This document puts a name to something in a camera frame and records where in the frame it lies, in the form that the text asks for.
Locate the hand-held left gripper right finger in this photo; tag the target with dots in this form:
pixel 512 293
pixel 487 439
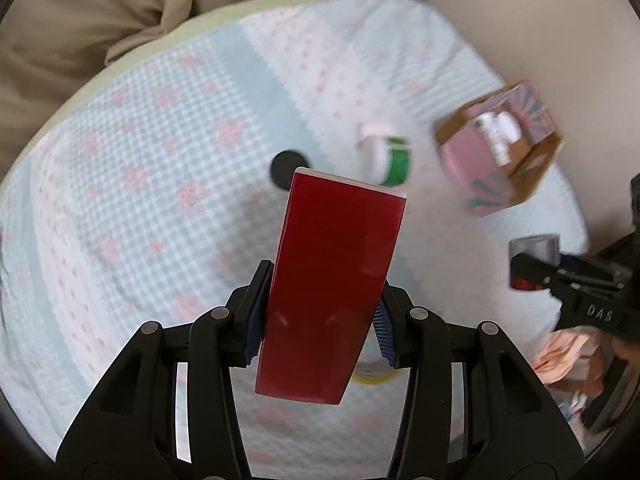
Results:
pixel 385 332

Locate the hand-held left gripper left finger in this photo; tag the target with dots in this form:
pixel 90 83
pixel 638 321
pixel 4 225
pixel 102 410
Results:
pixel 253 327

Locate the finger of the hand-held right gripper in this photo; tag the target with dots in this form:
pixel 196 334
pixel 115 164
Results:
pixel 537 270

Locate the silver and red can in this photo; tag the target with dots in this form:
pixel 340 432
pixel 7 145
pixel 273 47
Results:
pixel 535 245

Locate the dark red rectangular box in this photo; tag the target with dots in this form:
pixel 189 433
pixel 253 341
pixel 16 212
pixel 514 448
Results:
pixel 330 280

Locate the pink crumpled cloth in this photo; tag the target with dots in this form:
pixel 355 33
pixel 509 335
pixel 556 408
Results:
pixel 570 355

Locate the pink patterned cardboard box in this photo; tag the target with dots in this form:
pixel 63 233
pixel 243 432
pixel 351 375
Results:
pixel 467 160

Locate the white bottle with label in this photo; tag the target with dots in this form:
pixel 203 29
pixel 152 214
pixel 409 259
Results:
pixel 495 137

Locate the checked floral bed blanket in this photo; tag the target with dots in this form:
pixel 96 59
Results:
pixel 165 200

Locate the black round lid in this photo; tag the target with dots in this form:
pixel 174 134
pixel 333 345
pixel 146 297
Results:
pixel 282 167

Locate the green and white jar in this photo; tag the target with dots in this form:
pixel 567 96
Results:
pixel 392 160

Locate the beige pillow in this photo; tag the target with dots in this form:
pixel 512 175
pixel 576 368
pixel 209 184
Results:
pixel 75 30

